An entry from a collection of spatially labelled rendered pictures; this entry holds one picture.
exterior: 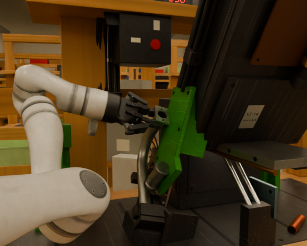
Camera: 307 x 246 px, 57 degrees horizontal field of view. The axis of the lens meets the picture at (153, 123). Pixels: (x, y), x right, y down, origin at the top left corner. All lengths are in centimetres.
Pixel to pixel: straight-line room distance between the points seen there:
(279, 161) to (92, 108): 41
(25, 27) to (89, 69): 1024
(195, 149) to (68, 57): 52
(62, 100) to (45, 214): 34
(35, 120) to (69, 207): 23
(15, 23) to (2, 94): 1025
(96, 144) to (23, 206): 65
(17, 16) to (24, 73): 1068
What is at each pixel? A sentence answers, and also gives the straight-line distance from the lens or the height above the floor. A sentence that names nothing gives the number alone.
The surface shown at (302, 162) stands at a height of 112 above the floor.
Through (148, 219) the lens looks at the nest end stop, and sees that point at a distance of 69.
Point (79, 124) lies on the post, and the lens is 98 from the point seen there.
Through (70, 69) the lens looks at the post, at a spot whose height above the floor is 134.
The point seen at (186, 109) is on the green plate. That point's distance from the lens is 66.
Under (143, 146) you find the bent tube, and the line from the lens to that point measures 79.
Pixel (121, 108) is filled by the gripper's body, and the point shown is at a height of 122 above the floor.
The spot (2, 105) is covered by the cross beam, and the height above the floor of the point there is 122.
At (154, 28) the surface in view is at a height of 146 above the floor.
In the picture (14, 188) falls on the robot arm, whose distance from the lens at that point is 38.
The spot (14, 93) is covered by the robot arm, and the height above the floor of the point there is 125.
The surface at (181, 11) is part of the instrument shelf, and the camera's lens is 97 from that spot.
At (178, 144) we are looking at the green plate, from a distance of 66.
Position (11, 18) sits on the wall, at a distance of 1136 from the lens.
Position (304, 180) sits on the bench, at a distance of 143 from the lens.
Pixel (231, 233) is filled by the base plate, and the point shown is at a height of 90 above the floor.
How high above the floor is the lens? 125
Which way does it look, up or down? 6 degrees down
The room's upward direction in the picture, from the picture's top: straight up
